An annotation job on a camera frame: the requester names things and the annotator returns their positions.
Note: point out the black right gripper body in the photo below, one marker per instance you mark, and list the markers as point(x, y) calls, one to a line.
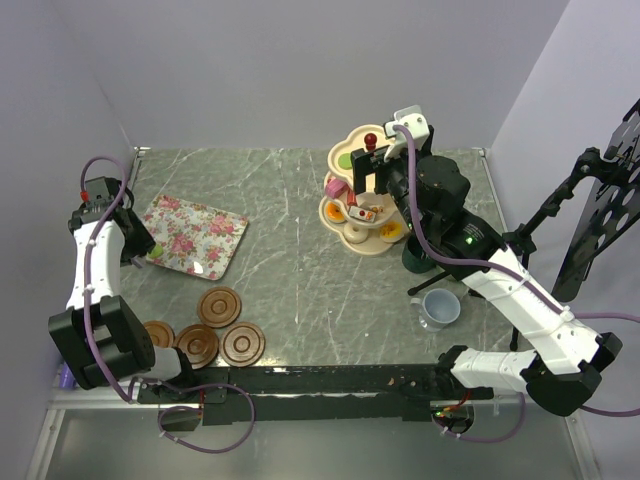
point(392, 173)

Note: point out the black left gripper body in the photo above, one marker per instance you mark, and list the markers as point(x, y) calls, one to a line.
point(137, 239)

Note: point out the green sandwich cookie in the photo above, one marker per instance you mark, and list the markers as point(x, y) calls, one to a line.
point(156, 252)
point(344, 161)

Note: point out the dark green teacup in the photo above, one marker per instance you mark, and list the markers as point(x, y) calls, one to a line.
point(414, 258)

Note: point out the white toy cake slice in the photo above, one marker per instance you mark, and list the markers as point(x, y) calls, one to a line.
point(362, 214)

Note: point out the cream toy donut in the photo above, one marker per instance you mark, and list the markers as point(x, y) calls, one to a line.
point(354, 234)

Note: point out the pink toy cake slice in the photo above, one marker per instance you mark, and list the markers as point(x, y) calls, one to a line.
point(335, 188)

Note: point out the orange toy tart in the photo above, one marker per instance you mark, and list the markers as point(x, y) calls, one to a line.
point(333, 213)

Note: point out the light blue mug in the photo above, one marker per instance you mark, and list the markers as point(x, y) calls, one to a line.
point(437, 309)

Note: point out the brown wooden coaster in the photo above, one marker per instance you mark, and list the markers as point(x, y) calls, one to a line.
point(161, 333)
point(219, 307)
point(242, 345)
point(199, 343)

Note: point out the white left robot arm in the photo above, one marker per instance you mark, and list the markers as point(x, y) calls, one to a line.
point(98, 335)

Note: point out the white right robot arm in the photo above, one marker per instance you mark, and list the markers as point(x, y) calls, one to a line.
point(564, 365)

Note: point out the yellow toy tart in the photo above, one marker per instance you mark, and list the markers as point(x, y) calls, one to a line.
point(391, 232)

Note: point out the cream three-tier cake stand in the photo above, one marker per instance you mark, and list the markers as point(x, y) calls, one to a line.
point(368, 224)

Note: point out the black tripod stand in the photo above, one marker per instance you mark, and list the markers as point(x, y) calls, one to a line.
point(530, 235)

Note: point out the floral serving tray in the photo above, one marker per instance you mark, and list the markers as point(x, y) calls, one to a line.
point(197, 239)

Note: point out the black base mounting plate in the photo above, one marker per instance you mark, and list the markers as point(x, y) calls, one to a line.
point(404, 391)

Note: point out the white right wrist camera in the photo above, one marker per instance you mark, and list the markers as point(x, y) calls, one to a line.
point(412, 119)

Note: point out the purple handle tool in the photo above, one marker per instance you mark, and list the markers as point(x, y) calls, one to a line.
point(66, 378)

